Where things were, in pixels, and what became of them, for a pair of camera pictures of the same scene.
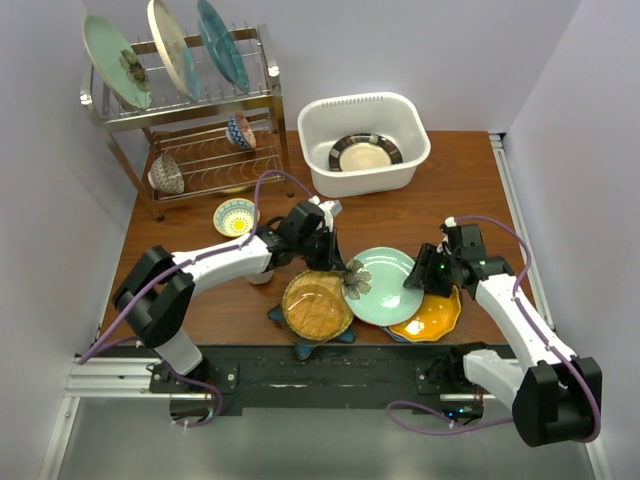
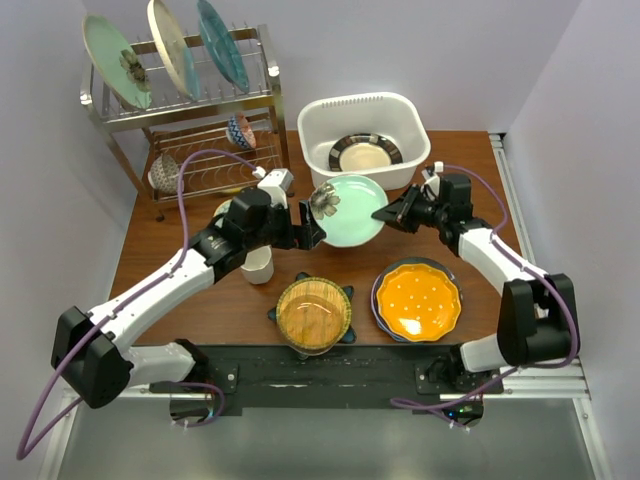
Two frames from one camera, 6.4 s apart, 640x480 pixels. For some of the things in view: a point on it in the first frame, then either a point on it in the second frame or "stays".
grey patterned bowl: [164, 175] stays
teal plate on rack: [224, 50] stays
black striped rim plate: [363, 150] stays
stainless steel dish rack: [225, 143] stays
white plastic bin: [322, 122] stays
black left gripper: [323, 264] → [303, 236]
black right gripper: [421, 273] → [398, 214]
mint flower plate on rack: [117, 62] stays
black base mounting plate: [317, 376] stays
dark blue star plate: [304, 348] → [304, 353]
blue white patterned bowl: [239, 132] stays
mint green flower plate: [374, 291] → [345, 205]
